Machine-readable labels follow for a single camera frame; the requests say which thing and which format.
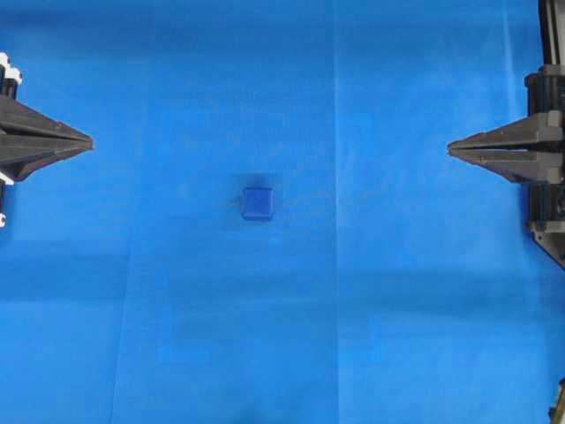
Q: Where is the right robot arm base plate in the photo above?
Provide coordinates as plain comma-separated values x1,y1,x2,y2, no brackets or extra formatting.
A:
532,231,565,269

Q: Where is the blue cube block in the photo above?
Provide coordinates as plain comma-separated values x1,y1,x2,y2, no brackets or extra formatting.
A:
241,187,274,221

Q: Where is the blue table cloth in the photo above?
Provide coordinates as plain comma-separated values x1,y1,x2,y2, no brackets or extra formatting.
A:
1,1,564,423

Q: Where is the black aluminium frame post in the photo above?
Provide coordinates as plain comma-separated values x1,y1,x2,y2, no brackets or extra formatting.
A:
538,0,564,65

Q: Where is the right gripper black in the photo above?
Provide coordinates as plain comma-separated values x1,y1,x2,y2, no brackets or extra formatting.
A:
447,64,565,235

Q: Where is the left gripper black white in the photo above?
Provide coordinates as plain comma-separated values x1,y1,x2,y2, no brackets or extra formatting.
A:
0,51,95,229

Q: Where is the yellow black clamp corner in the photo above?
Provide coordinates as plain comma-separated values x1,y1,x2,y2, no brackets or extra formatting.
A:
548,378,565,424

